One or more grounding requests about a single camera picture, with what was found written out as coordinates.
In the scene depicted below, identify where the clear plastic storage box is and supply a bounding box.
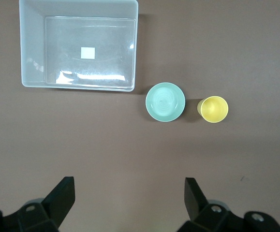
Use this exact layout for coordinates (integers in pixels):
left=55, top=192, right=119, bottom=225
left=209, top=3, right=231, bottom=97
left=18, top=0, right=139, bottom=92

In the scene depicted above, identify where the brown table cover sheet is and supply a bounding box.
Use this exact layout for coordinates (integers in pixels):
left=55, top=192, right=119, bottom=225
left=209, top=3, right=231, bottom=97
left=0, top=0, right=280, bottom=232

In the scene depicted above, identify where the light green bowl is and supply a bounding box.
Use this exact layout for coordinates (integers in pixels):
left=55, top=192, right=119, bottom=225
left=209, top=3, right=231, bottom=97
left=145, top=82, right=186, bottom=122

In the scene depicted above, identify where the yellow cup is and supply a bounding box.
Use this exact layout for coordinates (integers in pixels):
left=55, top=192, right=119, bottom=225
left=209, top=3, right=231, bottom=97
left=197, top=96, right=229, bottom=124

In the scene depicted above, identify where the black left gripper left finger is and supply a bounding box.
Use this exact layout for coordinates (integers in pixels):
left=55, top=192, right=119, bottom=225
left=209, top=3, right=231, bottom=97
left=0, top=176, right=76, bottom=232

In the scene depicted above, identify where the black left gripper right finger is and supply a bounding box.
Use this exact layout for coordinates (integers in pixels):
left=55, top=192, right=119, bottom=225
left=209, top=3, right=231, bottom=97
left=176, top=177, right=280, bottom=232

